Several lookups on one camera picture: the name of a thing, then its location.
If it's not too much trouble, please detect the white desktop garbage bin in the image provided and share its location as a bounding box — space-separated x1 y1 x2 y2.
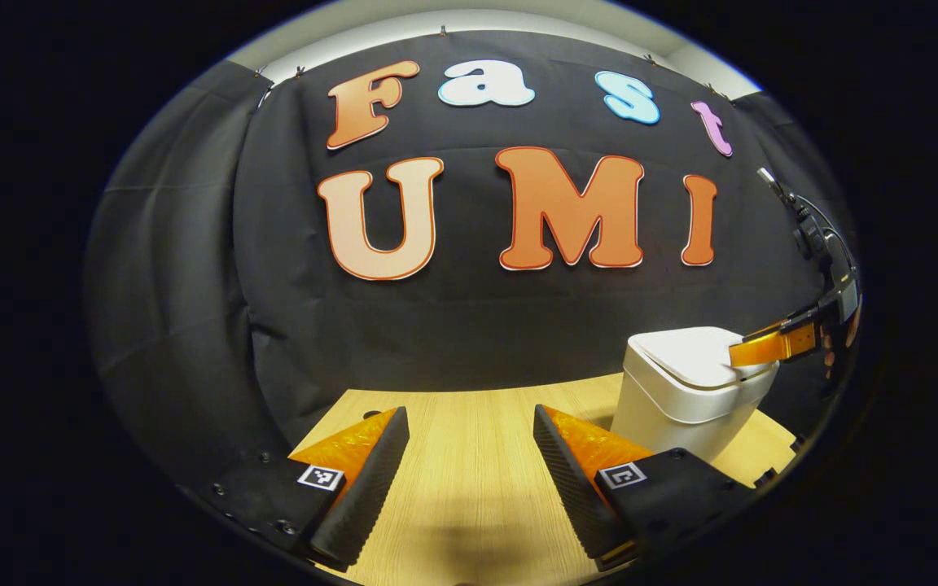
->
611 326 781 465

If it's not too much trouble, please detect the black backdrop cloth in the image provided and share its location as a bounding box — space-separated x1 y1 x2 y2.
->
85 31 861 489

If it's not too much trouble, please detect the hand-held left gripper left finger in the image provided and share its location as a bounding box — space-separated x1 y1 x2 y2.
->
192 405 410 572

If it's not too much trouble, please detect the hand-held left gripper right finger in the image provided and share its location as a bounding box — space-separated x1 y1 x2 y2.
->
533 403 763 572

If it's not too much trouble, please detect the wooden desktop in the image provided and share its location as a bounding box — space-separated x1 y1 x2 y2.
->
288 372 797 586

